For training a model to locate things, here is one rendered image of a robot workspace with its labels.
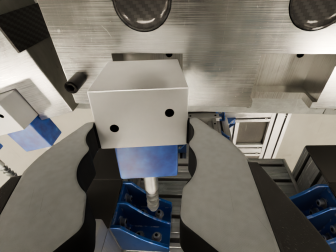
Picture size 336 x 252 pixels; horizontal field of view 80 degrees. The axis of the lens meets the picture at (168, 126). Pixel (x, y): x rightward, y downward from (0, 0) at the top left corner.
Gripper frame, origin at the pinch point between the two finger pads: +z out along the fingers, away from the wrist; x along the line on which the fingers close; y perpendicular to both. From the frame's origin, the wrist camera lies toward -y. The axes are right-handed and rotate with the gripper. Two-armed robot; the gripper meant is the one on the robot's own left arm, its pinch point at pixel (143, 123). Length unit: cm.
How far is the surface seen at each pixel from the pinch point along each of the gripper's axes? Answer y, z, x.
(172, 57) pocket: -1.9, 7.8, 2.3
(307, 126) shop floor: 63, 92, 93
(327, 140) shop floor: 74, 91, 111
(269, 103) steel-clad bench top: 5.9, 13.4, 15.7
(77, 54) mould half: -2.7, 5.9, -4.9
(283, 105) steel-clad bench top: 6.1, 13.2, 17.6
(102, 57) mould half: -2.5, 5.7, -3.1
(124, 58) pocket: -1.8, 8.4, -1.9
